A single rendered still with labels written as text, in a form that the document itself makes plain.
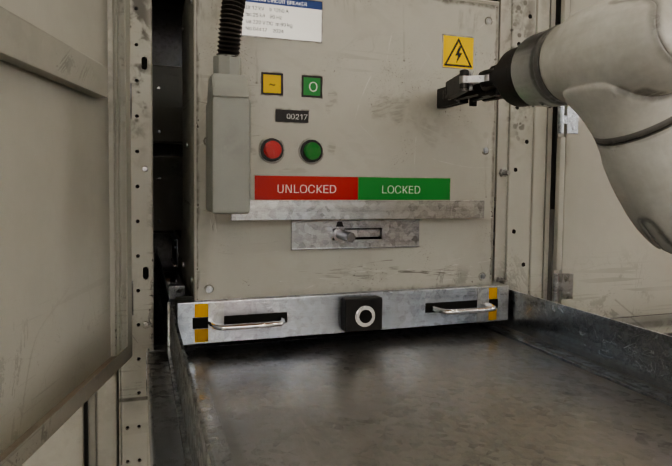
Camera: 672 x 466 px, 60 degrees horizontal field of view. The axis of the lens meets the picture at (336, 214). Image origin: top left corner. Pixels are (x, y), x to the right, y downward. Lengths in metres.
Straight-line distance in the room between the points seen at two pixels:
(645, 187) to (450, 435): 0.32
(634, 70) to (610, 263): 0.65
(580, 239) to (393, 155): 0.41
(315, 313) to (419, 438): 0.33
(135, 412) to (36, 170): 0.42
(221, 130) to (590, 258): 0.73
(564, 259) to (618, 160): 0.49
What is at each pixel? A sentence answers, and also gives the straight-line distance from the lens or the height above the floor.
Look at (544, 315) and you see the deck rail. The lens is 0.97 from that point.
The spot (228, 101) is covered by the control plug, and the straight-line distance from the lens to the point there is 0.74.
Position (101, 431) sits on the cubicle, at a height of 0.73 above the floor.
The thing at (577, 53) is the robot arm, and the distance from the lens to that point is 0.64.
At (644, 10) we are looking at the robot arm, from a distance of 0.60.
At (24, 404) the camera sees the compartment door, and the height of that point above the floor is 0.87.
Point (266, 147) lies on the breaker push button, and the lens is 0.84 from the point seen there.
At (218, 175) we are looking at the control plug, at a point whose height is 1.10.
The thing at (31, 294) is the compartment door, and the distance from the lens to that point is 0.67.
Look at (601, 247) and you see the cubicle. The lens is 1.19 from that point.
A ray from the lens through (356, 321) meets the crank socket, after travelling 0.88.
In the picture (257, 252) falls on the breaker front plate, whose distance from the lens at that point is 0.86.
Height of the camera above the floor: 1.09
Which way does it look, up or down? 3 degrees down
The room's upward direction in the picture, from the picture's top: 1 degrees clockwise
